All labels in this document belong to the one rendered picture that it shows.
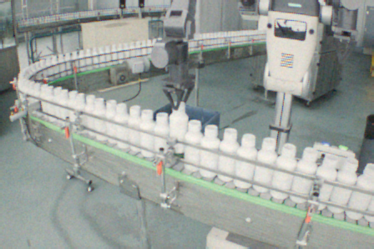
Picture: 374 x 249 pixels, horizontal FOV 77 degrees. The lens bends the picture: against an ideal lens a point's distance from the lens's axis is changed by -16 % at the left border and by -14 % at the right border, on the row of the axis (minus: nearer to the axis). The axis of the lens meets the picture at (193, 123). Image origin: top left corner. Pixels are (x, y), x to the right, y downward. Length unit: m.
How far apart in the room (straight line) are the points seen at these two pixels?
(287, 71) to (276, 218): 0.69
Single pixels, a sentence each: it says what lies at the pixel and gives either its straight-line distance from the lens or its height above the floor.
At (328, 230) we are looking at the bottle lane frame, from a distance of 0.85.
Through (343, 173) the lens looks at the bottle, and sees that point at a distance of 0.78.
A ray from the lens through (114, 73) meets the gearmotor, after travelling 2.27.
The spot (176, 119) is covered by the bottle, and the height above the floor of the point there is 1.17.
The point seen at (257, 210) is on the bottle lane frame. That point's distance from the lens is 0.85.
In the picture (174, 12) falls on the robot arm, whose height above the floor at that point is 1.49.
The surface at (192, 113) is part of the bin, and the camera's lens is 1.58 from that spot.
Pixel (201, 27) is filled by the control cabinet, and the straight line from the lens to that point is 6.83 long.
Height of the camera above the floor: 1.53
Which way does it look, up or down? 25 degrees down
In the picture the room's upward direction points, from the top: 1 degrees clockwise
